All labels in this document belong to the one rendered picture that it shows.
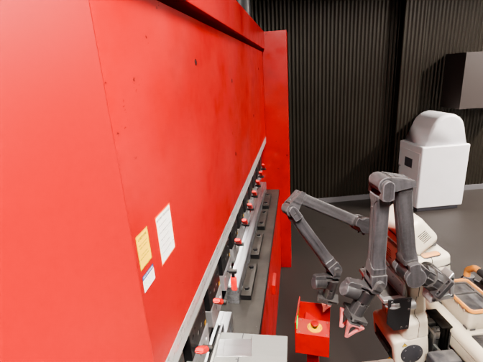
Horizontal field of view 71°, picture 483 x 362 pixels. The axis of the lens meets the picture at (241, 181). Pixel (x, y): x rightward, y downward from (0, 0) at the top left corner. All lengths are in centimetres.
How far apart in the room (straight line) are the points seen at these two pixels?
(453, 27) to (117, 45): 540
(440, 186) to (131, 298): 518
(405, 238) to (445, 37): 459
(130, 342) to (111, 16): 53
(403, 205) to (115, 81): 101
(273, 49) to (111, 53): 261
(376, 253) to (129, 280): 121
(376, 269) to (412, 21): 434
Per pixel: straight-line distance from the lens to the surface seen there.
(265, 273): 203
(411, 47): 534
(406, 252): 138
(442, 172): 523
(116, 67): 61
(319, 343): 182
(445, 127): 512
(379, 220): 127
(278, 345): 142
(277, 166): 326
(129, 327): 17
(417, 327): 180
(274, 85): 314
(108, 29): 61
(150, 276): 71
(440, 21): 568
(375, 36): 524
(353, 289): 137
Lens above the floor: 199
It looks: 18 degrees down
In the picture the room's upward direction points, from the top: 4 degrees counter-clockwise
